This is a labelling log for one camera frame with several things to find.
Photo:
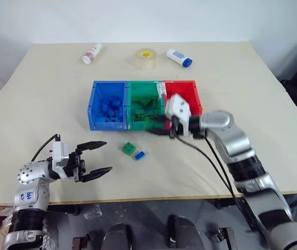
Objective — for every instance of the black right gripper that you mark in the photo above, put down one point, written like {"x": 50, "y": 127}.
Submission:
{"x": 175, "y": 127}

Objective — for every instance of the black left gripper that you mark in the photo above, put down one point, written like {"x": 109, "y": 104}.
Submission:
{"x": 76, "y": 165}

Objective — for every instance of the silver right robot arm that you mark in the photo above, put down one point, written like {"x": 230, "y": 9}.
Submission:
{"x": 238, "y": 140}

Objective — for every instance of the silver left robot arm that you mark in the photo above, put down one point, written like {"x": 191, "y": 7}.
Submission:
{"x": 31, "y": 174}

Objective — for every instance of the green toy block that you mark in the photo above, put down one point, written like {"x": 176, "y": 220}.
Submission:
{"x": 143, "y": 100}

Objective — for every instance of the green square studded block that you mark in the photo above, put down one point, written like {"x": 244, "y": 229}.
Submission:
{"x": 129, "y": 148}

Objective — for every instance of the small blue flat block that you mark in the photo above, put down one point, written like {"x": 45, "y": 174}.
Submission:
{"x": 140, "y": 155}

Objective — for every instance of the blue toy block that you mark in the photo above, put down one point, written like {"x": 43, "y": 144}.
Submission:
{"x": 101, "y": 119}
{"x": 115, "y": 102}
{"x": 105, "y": 108}

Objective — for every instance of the green plastic bin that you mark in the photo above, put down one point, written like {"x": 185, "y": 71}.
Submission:
{"x": 140, "y": 87}

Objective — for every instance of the red plastic bin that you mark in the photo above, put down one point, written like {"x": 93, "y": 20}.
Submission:
{"x": 182, "y": 87}

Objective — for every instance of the clear plastic piece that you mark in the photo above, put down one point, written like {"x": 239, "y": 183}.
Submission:
{"x": 93, "y": 211}

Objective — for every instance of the black table leg foot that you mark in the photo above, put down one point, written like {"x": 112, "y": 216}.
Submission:
{"x": 72, "y": 209}

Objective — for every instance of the clear tape roll yellow core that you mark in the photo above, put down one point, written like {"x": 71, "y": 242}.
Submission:
{"x": 145, "y": 60}

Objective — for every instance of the blue plastic bin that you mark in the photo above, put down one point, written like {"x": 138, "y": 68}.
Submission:
{"x": 97, "y": 89}

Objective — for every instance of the white bottle blue cap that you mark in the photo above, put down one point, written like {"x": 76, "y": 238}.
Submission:
{"x": 179, "y": 57}

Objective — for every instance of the dark rounded shape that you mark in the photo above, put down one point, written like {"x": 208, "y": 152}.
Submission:
{"x": 185, "y": 233}
{"x": 119, "y": 237}

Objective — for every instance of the white bottle pink label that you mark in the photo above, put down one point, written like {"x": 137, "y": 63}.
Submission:
{"x": 92, "y": 53}

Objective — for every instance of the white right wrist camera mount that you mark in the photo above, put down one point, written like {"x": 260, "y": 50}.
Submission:
{"x": 178, "y": 108}

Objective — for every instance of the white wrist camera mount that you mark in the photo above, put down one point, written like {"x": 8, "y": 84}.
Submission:
{"x": 60, "y": 152}
{"x": 178, "y": 108}

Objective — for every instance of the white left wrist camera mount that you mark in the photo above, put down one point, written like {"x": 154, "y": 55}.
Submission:
{"x": 60, "y": 152}

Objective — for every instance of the rusty metal bracket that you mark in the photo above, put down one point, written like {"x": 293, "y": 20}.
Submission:
{"x": 78, "y": 243}
{"x": 222, "y": 235}

